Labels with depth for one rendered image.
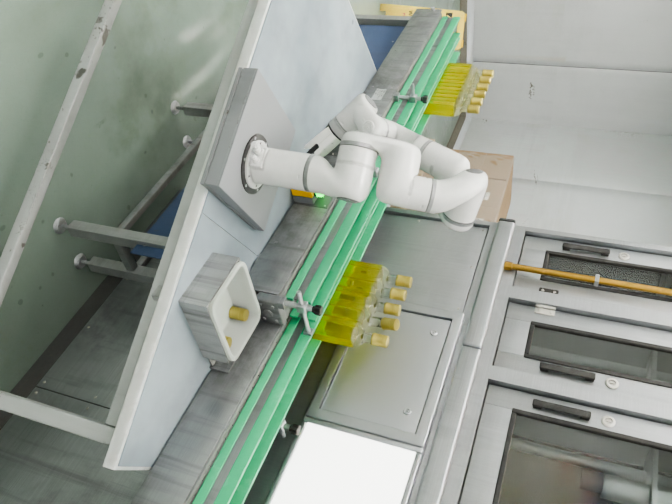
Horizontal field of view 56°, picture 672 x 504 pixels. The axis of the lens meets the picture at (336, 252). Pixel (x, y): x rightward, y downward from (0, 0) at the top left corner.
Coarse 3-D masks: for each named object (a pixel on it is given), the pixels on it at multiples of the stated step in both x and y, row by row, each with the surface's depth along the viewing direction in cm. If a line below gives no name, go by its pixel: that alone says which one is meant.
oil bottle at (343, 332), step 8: (320, 320) 182; (328, 320) 181; (336, 320) 181; (344, 320) 180; (320, 328) 180; (328, 328) 179; (336, 328) 179; (344, 328) 178; (352, 328) 178; (360, 328) 178; (312, 336) 183; (320, 336) 181; (328, 336) 180; (336, 336) 179; (344, 336) 177; (352, 336) 176; (360, 336) 177; (344, 344) 180; (352, 344) 178; (360, 344) 178
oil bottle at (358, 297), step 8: (336, 288) 190; (344, 288) 189; (336, 296) 187; (344, 296) 187; (352, 296) 186; (360, 296) 186; (368, 296) 186; (360, 304) 184; (368, 304) 184; (376, 304) 185
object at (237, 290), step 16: (240, 272) 162; (224, 288) 152; (240, 288) 166; (224, 304) 168; (240, 304) 171; (256, 304) 170; (224, 320) 169; (256, 320) 171; (224, 336) 156; (240, 336) 168; (240, 352) 165
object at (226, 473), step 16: (288, 336) 177; (304, 336) 176; (288, 352) 173; (272, 368) 170; (288, 368) 169; (256, 384) 167; (272, 384) 166; (256, 400) 163; (272, 400) 162; (240, 416) 160; (256, 416) 160; (240, 432) 157; (256, 432) 156; (224, 448) 154; (240, 448) 154; (224, 464) 151; (240, 464) 151; (208, 480) 149; (224, 480) 148; (240, 480) 149; (208, 496) 146; (224, 496) 145
